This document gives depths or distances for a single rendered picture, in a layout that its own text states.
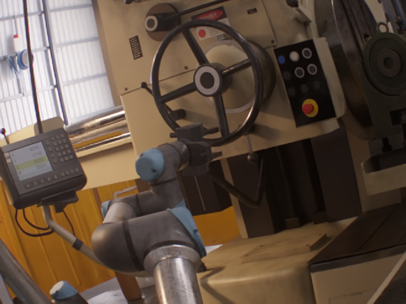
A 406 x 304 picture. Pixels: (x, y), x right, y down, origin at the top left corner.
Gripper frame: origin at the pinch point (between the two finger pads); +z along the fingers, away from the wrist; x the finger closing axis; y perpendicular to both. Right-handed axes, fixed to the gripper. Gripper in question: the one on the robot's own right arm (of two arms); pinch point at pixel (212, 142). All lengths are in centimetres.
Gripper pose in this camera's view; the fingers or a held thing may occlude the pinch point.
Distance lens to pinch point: 195.2
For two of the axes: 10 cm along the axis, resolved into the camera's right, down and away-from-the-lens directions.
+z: 5.5, -1.9, 8.1
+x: 1.4, 9.8, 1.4
